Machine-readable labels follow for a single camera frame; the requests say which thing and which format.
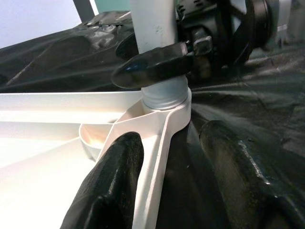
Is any white plastic table top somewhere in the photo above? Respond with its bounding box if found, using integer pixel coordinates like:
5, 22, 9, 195
0, 92, 193, 229

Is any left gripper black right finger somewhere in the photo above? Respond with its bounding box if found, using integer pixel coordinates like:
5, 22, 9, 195
199, 120, 305, 229

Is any green glass panel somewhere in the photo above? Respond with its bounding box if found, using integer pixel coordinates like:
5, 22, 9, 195
89, 0, 132, 16

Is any black frame post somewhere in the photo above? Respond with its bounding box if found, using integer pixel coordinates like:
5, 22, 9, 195
72, 0, 100, 24

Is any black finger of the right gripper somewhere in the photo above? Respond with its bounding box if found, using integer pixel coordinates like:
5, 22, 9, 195
111, 42, 194, 89
115, 32, 139, 61

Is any white plastic table leg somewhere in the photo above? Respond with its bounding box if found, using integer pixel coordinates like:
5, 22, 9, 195
130, 0, 192, 112

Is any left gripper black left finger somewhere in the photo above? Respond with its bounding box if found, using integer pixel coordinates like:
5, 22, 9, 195
59, 131, 145, 229

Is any black plastic table cover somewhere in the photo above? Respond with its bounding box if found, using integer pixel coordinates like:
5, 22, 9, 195
0, 10, 305, 229

